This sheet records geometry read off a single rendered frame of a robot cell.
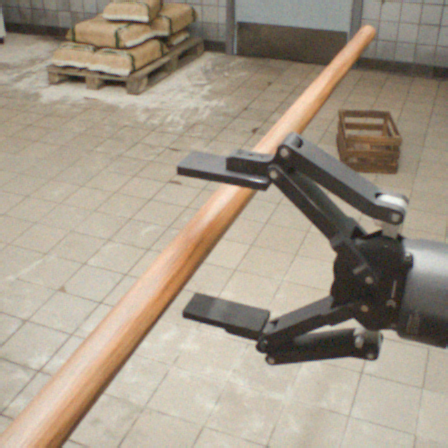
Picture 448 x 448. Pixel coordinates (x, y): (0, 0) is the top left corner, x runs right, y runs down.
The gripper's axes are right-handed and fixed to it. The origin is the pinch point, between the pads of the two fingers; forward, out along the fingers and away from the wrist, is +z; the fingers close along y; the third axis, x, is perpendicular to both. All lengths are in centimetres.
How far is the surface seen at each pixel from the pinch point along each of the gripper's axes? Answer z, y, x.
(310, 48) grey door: 102, 105, 457
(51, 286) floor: 118, 119, 116
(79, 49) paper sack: 247, 91, 337
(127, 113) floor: 185, 118, 296
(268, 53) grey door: 139, 113, 457
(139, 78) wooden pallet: 195, 106, 333
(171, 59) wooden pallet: 195, 106, 385
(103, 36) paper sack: 228, 80, 340
